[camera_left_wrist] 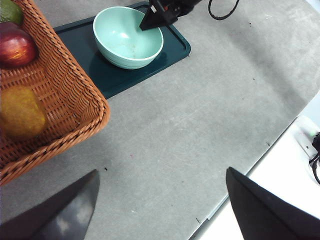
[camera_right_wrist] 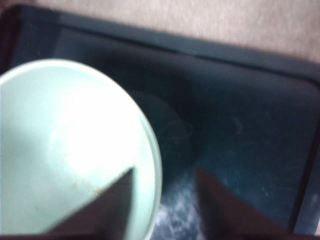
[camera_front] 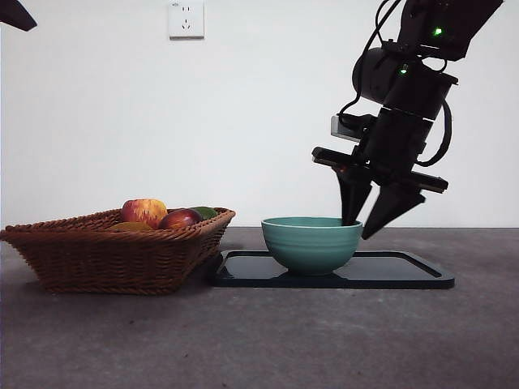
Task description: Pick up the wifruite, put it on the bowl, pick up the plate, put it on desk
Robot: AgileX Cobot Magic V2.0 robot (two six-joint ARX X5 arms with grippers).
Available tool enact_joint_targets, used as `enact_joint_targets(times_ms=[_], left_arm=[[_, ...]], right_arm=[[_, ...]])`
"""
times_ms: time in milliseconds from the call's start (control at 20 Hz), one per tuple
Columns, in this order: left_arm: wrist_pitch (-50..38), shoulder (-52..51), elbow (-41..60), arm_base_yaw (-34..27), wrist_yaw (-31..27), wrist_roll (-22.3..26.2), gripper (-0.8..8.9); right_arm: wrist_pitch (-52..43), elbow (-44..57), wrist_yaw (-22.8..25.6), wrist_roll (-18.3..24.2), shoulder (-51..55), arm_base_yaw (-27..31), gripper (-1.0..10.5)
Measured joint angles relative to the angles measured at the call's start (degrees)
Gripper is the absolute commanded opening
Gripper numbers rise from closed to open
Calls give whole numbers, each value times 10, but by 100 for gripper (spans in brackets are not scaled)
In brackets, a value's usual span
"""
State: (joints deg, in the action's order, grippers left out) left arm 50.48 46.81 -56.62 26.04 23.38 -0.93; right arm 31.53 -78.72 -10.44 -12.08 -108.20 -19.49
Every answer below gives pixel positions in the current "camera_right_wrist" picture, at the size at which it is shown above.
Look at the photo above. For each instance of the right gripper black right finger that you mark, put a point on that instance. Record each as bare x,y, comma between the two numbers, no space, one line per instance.
220,212

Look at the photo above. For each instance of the black rectangular tray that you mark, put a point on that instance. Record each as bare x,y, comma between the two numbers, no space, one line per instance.
237,112

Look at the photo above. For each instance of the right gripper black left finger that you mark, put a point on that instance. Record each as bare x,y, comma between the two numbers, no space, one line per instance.
107,210

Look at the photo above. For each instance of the teal ribbed bowl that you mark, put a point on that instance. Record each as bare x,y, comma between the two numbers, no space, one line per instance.
75,130

